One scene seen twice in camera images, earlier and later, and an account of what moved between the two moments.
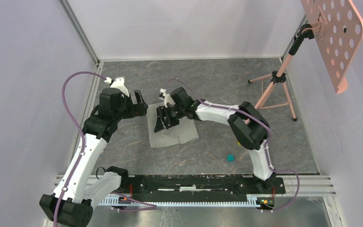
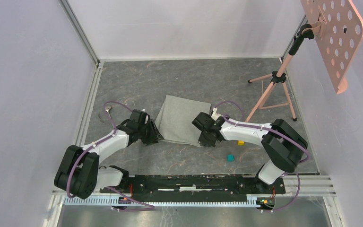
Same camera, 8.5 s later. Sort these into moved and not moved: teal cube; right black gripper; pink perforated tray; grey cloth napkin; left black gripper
Moved: right black gripper; left black gripper; grey cloth napkin
Not moved: teal cube; pink perforated tray
